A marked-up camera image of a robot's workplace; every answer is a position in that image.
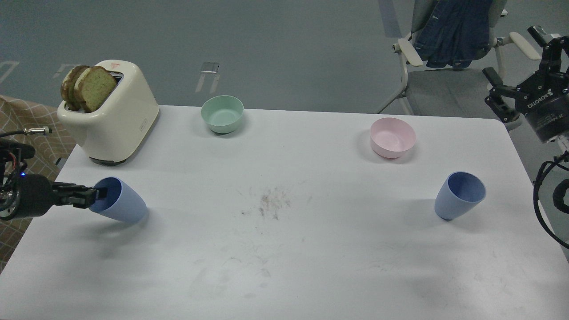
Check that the blue denim jacket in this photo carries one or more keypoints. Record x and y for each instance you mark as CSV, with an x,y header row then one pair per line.
x,y
455,34

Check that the pink bowl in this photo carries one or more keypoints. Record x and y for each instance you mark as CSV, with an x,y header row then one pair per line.
x,y
391,137

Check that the grey office chair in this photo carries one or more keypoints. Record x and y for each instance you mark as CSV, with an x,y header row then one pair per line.
x,y
448,91

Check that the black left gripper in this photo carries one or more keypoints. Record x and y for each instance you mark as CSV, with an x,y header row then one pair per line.
x,y
32,196

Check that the back toast slice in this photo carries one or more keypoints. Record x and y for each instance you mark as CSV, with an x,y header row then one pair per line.
x,y
67,88

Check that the blue cup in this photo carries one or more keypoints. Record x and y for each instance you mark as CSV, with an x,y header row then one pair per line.
x,y
121,202
460,192

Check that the cream toaster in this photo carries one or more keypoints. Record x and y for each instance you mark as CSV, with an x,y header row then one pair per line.
x,y
113,133

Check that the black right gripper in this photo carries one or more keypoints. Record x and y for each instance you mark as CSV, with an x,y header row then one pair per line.
x,y
544,95

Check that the toast slice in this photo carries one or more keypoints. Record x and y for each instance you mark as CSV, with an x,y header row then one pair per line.
x,y
93,87
67,88

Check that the green bowl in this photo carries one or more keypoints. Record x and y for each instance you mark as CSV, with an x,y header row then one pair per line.
x,y
223,114

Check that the front toast slice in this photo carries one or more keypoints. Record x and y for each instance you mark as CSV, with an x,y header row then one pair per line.
x,y
93,87

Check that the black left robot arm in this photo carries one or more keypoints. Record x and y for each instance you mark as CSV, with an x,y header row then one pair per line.
x,y
14,155

